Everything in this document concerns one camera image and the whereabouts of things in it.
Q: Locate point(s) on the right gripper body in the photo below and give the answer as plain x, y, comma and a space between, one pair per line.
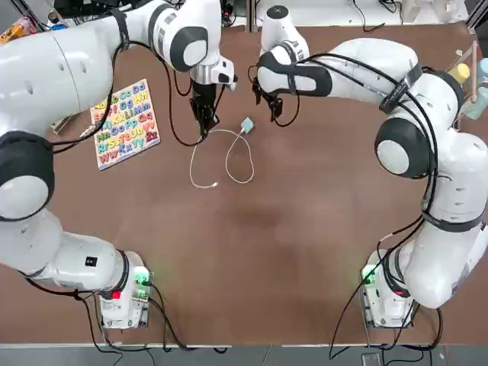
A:
268, 98

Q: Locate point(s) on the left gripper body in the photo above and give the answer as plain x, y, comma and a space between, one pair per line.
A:
203, 93

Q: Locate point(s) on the white phone charger brick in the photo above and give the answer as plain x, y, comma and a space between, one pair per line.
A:
248, 126

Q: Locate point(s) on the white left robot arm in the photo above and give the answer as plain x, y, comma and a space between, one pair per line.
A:
57, 68

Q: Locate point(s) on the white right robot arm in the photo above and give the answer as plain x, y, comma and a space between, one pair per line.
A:
438, 95

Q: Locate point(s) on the colourful alphabet puzzle board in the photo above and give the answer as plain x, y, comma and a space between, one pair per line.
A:
126, 122

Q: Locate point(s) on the yellow cup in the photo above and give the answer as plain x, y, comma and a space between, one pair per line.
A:
459, 72

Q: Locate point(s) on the pink snack packet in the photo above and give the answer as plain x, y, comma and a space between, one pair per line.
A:
27, 23

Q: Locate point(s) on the cup rack with wooden bar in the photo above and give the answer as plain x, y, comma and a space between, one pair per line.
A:
473, 76

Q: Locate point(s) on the green cup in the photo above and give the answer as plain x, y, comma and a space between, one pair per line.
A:
476, 106

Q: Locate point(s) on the blue cup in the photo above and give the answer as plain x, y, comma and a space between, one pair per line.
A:
484, 69

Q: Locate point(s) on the grey box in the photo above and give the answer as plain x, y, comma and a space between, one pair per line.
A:
370, 359

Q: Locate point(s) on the aluminium camera post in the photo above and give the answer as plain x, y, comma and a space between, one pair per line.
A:
251, 15

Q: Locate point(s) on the aluminium frame post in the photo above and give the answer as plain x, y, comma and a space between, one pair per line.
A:
476, 15

